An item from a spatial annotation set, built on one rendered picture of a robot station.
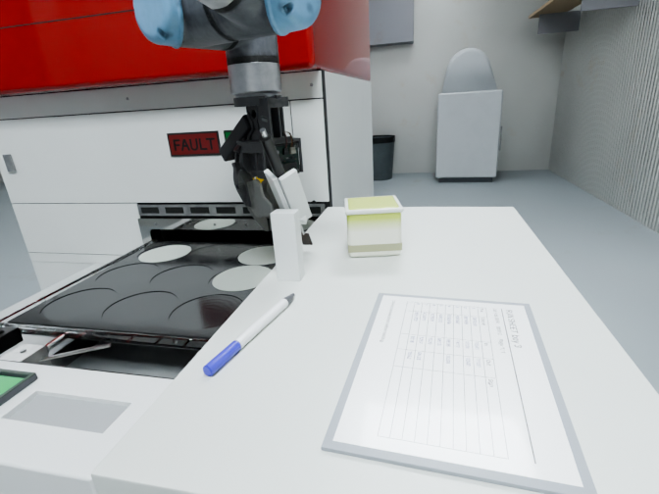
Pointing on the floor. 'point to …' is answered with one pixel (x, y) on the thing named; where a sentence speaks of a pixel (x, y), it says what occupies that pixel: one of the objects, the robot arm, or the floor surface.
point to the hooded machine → (469, 120)
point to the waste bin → (382, 157)
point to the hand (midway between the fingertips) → (265, 222)
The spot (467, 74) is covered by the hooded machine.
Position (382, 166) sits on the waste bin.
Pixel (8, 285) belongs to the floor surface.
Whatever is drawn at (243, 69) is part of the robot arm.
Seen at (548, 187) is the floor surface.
